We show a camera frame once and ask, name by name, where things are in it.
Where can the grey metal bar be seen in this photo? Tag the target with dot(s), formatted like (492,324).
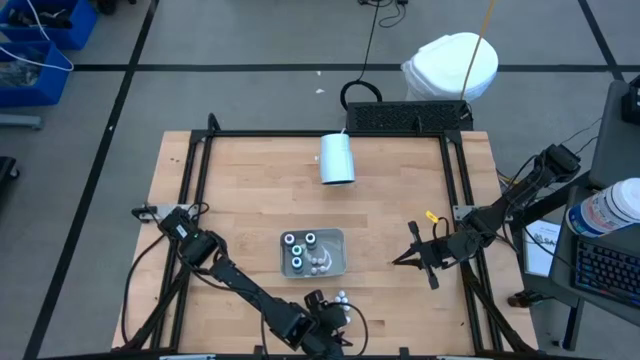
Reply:
(20,122)

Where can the white bagged trash bin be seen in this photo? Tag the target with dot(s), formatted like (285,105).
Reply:
(440,65)

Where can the purple-tipped food colouring bottle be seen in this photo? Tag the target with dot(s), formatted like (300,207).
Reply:
(289,239)

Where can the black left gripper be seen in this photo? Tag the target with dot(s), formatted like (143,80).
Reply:
(330,325)

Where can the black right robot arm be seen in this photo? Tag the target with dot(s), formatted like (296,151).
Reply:
(515,197)

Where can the black-tipped food colouring bottle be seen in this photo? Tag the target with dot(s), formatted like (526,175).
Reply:
(310,237)

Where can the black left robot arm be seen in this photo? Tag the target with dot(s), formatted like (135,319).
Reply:
(250,292)

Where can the blue-tipped food colouring bottle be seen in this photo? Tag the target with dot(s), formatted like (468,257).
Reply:
(297,262)

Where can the black desk foot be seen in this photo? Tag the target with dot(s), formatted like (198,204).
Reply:
(525,299)

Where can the grey plastic tray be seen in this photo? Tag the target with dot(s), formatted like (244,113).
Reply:
(335,240)

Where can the black keyboard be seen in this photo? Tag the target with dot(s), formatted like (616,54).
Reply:
(610,270)

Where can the blue plastic storage bin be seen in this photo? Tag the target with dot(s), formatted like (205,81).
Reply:
(80,20)
(47,90)

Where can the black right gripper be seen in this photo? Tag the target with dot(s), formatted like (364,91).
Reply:
(442,251)

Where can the black object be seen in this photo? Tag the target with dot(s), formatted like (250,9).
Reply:
(6,172)

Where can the white paper sheet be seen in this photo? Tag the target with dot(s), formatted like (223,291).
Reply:
(537,255)

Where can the white cylindrical cup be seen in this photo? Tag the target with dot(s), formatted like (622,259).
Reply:
(336,160)

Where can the grey shelf panel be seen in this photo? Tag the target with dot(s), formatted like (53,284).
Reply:
(615,150)

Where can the green-tipped food colouring bottle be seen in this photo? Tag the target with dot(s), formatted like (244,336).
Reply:
(297,249)

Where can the yellow pole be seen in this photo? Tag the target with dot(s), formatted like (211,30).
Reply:
(484,32)

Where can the grey desk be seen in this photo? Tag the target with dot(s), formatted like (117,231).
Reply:
(561,270)

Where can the black device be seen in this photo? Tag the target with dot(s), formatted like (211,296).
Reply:
(632,100)

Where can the black perforated metal box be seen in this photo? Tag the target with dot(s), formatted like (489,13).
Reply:
(405,116)

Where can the white wipes canister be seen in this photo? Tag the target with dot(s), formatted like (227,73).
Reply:
(605,207)

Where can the black aluminium table frame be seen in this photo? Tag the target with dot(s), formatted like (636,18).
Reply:
(325,133)

